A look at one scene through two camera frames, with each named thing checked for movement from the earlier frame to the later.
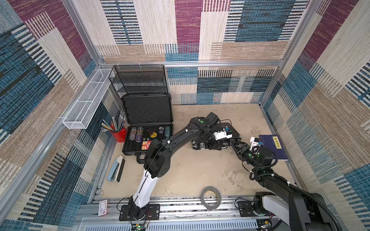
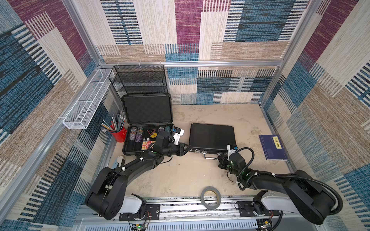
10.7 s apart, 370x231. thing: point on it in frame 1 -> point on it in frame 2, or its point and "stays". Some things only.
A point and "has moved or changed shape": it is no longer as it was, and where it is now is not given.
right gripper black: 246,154 -> 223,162
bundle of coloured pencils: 116,126 stays
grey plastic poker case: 149,117 stays
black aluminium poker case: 201,145 has moved or changed shape
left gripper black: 219,146 -> 181,150
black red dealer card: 151,131 stays
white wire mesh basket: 81,113 stays
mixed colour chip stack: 133,133 stays
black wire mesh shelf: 140,79 stays
